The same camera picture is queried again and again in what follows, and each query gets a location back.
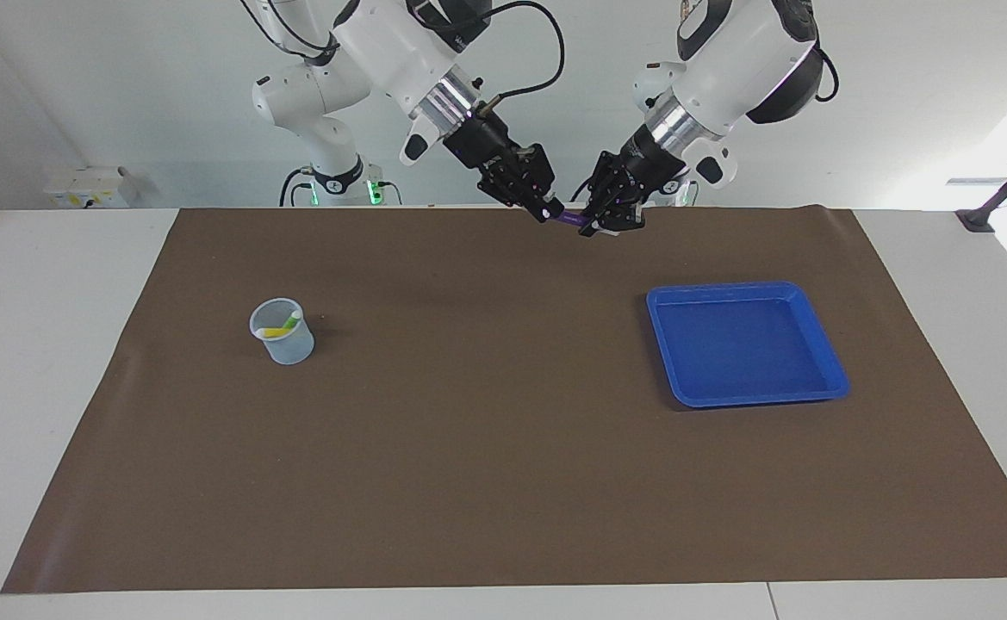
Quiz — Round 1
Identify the white power strip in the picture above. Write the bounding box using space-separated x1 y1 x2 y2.
45 166 138 209

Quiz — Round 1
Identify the black base cable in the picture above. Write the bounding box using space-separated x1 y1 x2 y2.
279 166 314 208

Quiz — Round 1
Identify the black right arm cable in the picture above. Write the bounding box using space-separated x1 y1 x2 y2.
477 0 567 110

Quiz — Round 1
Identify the brown table mat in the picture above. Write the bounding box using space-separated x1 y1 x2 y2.
1 207 1007 595

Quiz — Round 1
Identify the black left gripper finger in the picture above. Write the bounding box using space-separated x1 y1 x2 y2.
579 153 621 236
602 185 647 236

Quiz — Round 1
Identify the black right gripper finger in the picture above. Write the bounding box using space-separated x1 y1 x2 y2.
516 145 566 223
479 159 544 213

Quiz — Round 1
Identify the translucent plastic cup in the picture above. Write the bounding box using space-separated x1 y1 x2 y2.
249 298 316 366

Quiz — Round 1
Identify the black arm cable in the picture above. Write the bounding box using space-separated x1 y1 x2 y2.
813 47 841 102
477 0 567 110

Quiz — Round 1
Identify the blue plastic tray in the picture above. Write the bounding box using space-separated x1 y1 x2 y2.
646 282 851 408

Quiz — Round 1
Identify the black clamp with pole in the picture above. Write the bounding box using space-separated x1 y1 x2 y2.
955 138 1007 233

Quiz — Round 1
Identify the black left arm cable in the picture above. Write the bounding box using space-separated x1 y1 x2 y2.
813 47 841 102

